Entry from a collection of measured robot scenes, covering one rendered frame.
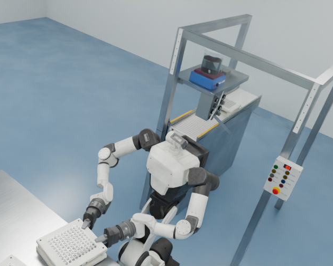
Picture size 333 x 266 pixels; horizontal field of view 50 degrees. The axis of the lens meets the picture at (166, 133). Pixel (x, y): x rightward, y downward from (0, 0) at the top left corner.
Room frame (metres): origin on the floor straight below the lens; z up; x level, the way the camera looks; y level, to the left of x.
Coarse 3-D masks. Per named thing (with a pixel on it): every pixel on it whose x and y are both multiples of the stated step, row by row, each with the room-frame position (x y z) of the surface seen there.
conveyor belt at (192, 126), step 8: (184, 120) 2.69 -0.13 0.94; (192, 120) 2.72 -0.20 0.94; (200, 120) 2.76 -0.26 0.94; (208, 120) 2.79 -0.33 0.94; (216, 120) 2.82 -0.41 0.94; (176, 128) 2.53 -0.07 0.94; (184, 128) 2.56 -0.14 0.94; (192, 128) 2.59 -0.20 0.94; (200, 128) 2.62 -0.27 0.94; (208, 128) 2.65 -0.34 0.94; (192, 136) 2.46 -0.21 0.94
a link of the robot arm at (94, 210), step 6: (90, 204) 1.41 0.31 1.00; (96, 204) 1.41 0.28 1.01; (90, 210) 1.36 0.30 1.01; (96, 210) 1.37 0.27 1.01; (102, 210) 1.41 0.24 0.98; (84, 216) 1.32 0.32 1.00; (90, 216) 1.32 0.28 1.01; (96, 216) 1.37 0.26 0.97; (90, 222) 1.32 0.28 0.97; (90, 228) 1.32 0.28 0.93
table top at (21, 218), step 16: (0, 176) 1.57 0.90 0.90; (0, 192) 1.45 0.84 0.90; (16, 192) 1.48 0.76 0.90; (0, 208) 1.33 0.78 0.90; (16, 208) 1.36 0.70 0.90; (32, 208) 1.38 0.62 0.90; (48, 208) 1.41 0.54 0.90; (0, 224) 1.23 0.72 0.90; (16, 224) 1.26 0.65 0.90; (32, 224) 1.28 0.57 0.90; (48, 224) 1.30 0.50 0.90; (64, 224) 1.33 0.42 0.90; (0, 240) 1.14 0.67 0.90; (16, 240) 1.16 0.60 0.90; (32, 240) 1.18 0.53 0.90; (0, 256) 1.05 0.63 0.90; (16, 256) 1.07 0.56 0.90; (32, 256) 1.09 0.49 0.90
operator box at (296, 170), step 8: (280, 160) 1.97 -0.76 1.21; (288, 160) 1.99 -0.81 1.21; (272, 168) 1.98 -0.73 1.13; (280, 168) 1.96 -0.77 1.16; (296, 168) 1.92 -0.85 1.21; (280, 176) 1.95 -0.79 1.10; (288, 176) 1.92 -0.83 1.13; (296, 176) 1.90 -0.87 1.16; (272, 184) 1.96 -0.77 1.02; (288, 184) 1.91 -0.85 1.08; (272, 192) 1.95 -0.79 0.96; (280, 192) 1.92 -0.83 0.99; (288, 192) 1.90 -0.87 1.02
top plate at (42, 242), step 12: (60, 228) 1.23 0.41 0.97; (72, 228) 1.25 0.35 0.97; (36, 240) 1.13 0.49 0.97; (60, 240) 1.16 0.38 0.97; (84, 240) 1.19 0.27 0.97; (48, 252) 1.08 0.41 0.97; (60, 252) 1.09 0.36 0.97; (96, 252) 1.14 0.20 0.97; (60, 264) 1.03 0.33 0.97; (72, 264) 1.05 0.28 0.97; (84, 264) 1.07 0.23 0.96
